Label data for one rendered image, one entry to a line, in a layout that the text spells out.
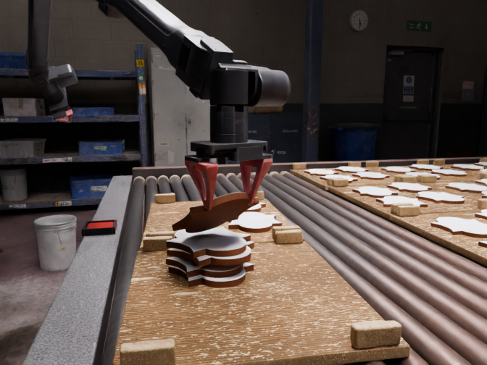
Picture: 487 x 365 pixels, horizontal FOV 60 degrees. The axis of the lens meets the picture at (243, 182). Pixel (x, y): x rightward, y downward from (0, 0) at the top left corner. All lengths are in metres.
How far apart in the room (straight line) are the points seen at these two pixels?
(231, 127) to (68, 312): 0.37
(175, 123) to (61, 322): 4.76
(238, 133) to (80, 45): 5.34
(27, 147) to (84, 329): 4.72
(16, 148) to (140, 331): 4.86
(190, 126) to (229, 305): 4.81
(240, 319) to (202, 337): 0.06
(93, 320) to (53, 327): 0.05
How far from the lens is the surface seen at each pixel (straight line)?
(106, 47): 5.89
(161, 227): 1.03
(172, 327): 0.59
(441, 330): 0.68
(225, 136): 0.62
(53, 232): 3.42
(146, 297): 0.68
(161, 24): 0.77
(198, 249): 0.68
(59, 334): 0.66
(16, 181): 5.48
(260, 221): 1.01
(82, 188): 5.31
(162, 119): 5.34
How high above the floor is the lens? 1.22
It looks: 10 degrees down
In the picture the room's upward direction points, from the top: straight up
